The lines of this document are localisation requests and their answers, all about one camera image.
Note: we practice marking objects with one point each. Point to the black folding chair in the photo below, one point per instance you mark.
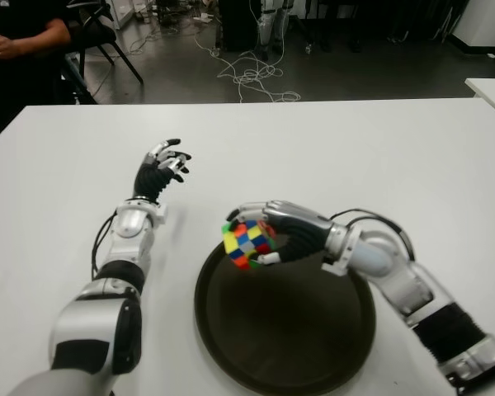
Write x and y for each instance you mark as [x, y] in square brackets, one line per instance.
[95, 33]

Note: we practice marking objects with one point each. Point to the seated person in black shirt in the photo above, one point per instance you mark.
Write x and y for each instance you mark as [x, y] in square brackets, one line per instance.
[33, 41]

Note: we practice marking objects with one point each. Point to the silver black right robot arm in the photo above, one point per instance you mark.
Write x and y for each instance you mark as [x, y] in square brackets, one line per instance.
[416, 284]

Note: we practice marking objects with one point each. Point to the black cabinet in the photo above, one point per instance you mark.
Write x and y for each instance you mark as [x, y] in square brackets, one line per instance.
[237, 24]

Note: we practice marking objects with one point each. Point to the multicoloured Rubik's cube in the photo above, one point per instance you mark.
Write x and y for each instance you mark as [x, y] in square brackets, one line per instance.
[247, 243]

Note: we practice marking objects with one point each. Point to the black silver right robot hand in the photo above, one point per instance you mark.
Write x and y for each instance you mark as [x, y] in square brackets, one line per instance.
[301, 235]

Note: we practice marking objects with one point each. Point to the white humanoid robot legs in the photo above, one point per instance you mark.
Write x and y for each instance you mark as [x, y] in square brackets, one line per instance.
[268, 24]

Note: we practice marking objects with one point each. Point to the white power strip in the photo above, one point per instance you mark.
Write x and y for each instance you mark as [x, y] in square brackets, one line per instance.
[204, 17]

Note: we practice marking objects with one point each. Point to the white block with black base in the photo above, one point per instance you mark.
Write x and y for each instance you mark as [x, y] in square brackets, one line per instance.
[482, 20]

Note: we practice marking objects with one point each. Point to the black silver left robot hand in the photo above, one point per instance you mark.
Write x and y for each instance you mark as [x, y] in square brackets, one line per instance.
[150, 179]

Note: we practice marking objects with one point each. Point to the white side table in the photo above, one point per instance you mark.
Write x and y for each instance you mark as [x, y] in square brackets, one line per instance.
[493, 92]

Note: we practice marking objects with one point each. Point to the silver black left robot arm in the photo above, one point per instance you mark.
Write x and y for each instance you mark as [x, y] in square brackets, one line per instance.
[128, 231]

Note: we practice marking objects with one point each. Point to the dark brown round plate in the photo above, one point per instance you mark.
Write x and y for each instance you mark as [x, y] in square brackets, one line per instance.
[284, 330]

